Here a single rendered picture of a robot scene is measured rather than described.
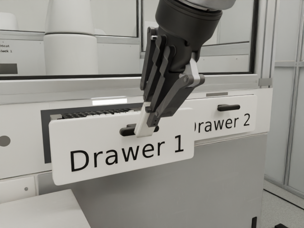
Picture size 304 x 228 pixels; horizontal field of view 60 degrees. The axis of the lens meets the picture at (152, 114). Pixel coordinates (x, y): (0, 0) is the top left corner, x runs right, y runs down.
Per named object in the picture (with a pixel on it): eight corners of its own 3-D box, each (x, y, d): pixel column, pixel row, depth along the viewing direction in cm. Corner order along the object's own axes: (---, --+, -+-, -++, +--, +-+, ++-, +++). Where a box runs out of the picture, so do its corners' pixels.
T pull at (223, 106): (240, 109, 72) (240, 104, 72) (219, 111, 68) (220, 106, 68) (230, 107, 75) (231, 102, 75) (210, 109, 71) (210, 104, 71)
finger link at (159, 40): (163, 39, 33) (158, 33, 34) (140, 102, 41) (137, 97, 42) (188, 40, 35) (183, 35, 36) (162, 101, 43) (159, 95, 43)
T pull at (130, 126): (159, 131, 48) (159, 124, 48) (121, 137, 45) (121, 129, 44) (150, 127, 51) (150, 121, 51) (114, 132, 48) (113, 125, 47)
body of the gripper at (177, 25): (239, 16, 29) (206, 82, 35) (201, -14, 35) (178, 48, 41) (184, 10, 26) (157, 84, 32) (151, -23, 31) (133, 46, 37)
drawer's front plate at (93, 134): (193, 158, 58) (195, 108, 56) (54, 186, 44) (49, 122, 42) (189, 155, 59) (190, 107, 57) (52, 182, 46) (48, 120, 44)
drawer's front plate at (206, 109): (255, 130, 81) (258, 95, 79) (176, 143, 68) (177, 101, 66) (250, 129, 83) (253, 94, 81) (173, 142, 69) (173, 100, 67)
